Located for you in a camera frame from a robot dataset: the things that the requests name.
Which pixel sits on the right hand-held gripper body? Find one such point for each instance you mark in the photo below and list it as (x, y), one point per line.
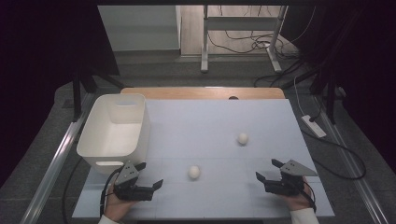
(294, 169)

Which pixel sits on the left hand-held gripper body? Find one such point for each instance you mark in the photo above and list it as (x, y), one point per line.
(127, 175)

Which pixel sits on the white egg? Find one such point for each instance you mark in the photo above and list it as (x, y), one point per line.
(243, 138)
(194, 172)

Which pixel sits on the white plastic bin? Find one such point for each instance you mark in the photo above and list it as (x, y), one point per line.
(113, 133)

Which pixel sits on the person's right hand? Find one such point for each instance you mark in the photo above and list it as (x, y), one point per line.
(297, 201)

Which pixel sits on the person's left hand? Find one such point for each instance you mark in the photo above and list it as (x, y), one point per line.
(116, 207)

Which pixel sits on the white power strip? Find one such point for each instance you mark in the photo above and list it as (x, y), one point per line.
(313, 126)

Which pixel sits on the pale blue table board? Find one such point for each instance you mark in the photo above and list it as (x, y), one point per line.
(199, 130)

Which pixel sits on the black stand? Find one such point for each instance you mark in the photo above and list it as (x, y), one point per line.
(330, 96)
(77, 96)

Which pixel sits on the dark curtain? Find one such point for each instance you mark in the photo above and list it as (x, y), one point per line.
(367, 62)
(37, 62)

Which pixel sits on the white cabinet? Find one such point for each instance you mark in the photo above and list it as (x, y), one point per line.
(140, 28)

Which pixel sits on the aluminium rail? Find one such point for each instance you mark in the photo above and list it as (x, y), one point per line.
(53, 168)
(370, 202)

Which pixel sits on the white metal desk frame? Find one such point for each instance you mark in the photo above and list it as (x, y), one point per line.
(239, 23)

